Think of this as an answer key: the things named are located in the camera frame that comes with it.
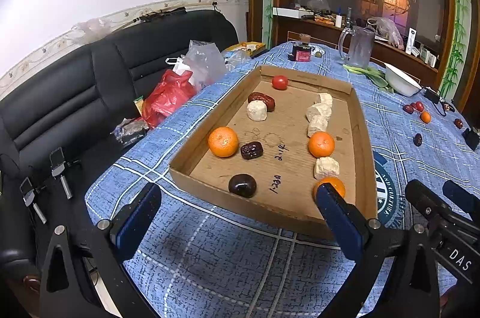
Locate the white bowl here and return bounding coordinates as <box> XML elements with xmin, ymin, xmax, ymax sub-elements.
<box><xmin>384</xmin><ymin>62</ymin><xmax>423</xmax><ymax>97</ymax></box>

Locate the black leather sofa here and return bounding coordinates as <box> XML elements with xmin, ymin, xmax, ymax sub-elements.
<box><xmin>0</xmin><ymin>8</ymin><xmax>241</xmax><ymax>298</ymax></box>

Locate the dark jar with red label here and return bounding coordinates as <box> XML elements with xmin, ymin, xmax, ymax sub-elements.
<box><xmin>290</xmin><ymin>34</ymin><xmax>312</xmax><ymax>63</ymax></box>

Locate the large orange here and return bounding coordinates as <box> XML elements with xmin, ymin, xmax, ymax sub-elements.
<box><xmin>208</xmin><ymin>126</ymin><xmax>240</xmax><ymax>158</ymax></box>

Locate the large red date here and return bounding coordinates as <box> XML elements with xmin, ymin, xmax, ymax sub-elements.
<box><xmin>247</xmin><ymin>92</ymin><xmax>276</xmax><ymax>113</ymax></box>

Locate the green onion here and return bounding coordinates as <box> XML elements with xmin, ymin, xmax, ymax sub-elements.
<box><xmin>343</xmin><ymin>64</ymin><xmax>376</xmax><ymax>76</ymax></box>

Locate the wooden sideboard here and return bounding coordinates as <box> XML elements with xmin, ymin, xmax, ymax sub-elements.
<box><xmin>272</xmin><ymin>7</ymin><xmax>440</xmax><ymax>79</ymax></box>

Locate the dark purple plum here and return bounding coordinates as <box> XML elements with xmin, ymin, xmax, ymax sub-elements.
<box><xmin>228</xmin><ymin>173</ymin><xmax>258</xmax><ymax>198</ymax></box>

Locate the white plastic bag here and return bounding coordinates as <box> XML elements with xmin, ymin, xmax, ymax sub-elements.
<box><xmin>367</xmin><ymin>16</ymin><xmax>404</xmax><ymax>49</ymax></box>

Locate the black snack packet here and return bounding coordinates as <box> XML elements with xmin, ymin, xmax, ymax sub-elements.
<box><xmin>110</xmin><ymin>117</ymin><xmax>149</xmax><ymax>147</ymax></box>

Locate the yellow box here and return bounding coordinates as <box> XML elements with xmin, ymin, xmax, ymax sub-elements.
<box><xmin>224</xmin><ymin>41</ymin><xmax>267</xmax><ymax>58</ymax></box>

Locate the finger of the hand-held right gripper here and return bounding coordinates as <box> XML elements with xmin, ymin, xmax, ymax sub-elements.
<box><xmin>404</xmin><ymin>179</ymin><xmax>480</xmax><ymax>283</ymax></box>
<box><xmin>442</xmin><ymin>180</ymin><xmax>480</xmax><ymax>223</ymax></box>

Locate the shallow cardboard box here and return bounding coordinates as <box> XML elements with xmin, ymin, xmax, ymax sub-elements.
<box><xmin>169</xmin><ymin>65</ymin><xmax>378</xmax><ymax>241</ymax></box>

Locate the red plastic bag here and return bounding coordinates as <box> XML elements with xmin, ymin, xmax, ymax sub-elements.
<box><xmin>141</xmin><ymin>69</ymin><xmax>198</xmax><ymax>130</ymax></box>

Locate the clear plastic bag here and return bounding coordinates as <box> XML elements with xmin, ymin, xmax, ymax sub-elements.
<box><xmin>166</xmin><ymin>39</ymin><xmax>228</xmax><ymax>91</ymax></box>

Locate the leafy green vegetable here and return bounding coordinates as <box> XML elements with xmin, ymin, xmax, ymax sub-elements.
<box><xmin>365</xmin><ymin>67</ymin><xmax>395</xmax><ymax>94</ymax></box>

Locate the small black box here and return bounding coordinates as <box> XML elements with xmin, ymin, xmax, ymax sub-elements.
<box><xmin>461</xmin><ymin>128</ymin><xmax>480</xmax><ymax>151</ymax></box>

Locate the black power adapter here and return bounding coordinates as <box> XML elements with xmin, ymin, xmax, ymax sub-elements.
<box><xmin>423</xmin><ymin>87</ymin><xmax>442</xmax><ymax>104</ymax></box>

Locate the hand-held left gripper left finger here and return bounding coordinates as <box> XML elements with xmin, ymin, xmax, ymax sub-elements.
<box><xmin>39</xmin><ymin>182</ymin><xmax>162</xmax><ymax>318</ymax></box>

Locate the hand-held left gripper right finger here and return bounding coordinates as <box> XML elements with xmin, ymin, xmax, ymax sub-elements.
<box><xmin>315</xmin><ymin>184</ymin><xmax>441</xmax><ymax>318</ymax></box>

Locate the tall white carton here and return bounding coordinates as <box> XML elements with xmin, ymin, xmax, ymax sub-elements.
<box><xmin>404</xmin><ymin>27</ymin><xmax>418</xmax><ymax>55</ymax></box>

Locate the medium orange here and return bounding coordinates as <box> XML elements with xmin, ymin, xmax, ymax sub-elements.
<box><xmin>308</xmin><ymin>131</ymin><xmax>335</xmax><ymax>158</ymax></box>

